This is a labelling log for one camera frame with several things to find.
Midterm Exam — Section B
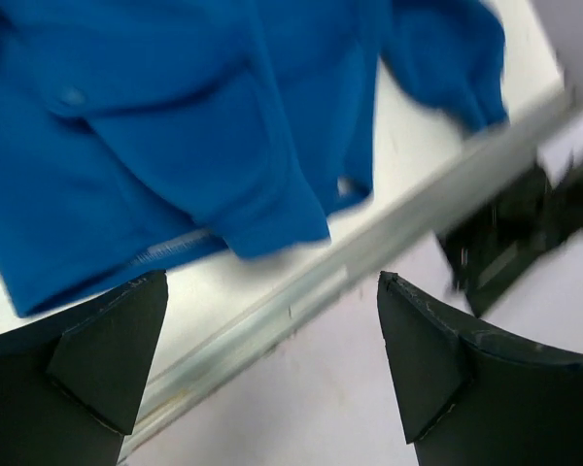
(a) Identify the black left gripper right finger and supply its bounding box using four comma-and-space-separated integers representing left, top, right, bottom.
377, 272, 583, 466

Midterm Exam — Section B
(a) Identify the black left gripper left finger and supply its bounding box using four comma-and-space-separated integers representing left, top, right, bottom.
0, 272, 168, 466

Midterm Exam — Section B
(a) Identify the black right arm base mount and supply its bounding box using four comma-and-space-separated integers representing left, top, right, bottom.
439, 162, 583, 317

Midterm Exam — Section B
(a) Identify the blue zip jacket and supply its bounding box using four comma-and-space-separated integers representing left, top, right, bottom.
0, 1, 507, 317

